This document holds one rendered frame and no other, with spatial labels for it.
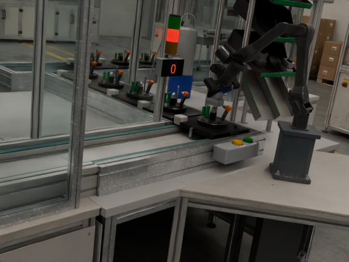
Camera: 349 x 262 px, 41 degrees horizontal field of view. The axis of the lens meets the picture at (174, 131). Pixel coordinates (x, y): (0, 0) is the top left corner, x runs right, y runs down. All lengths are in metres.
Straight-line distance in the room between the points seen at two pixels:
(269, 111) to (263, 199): 0.70
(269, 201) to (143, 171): 0.44
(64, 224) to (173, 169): 0.49
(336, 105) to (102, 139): 4.80
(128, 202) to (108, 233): 0.11
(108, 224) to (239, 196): 0.47
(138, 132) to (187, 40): 1.15
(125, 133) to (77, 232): 0.56
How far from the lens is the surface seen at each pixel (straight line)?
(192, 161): 1.75
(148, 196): 1.53
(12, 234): 1.31
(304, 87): 1.84
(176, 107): 2.17
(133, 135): 1.87
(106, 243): 1.50
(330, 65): 10.50
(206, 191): 1.63
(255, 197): 1.66
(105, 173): 1.49
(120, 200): 1.49
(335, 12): 11.58
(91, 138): 1.75
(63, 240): 1.41
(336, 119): 6.30
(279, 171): 1.86
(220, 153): 1.79
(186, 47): 2.92
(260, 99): 2.26
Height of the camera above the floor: 1.50
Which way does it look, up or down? 17 degrees down
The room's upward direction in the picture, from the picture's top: 8 degrees clockwise
